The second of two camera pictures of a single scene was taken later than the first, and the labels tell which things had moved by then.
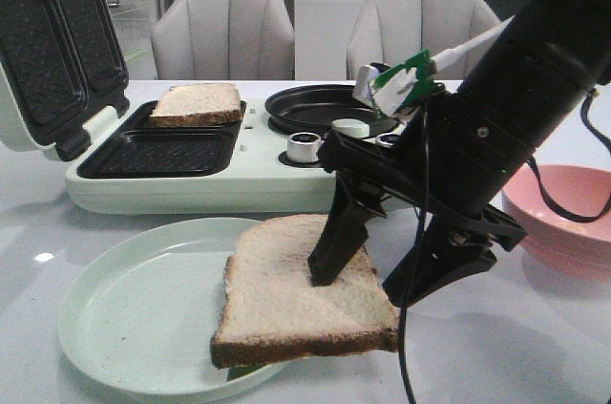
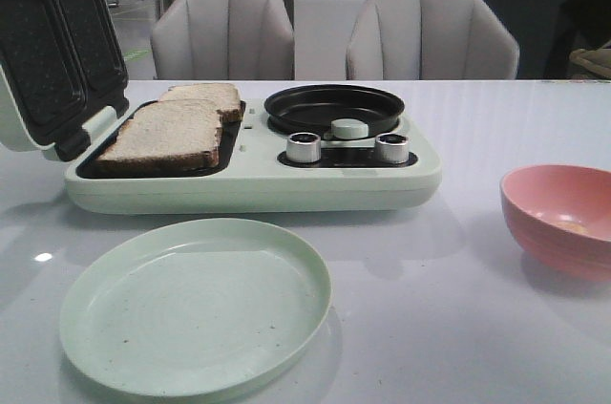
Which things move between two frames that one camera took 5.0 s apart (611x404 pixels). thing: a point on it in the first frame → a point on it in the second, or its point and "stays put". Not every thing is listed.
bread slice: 191,105 stays put
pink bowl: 552,243 stays put
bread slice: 272,311 → 163,137
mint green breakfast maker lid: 63,66 stays put
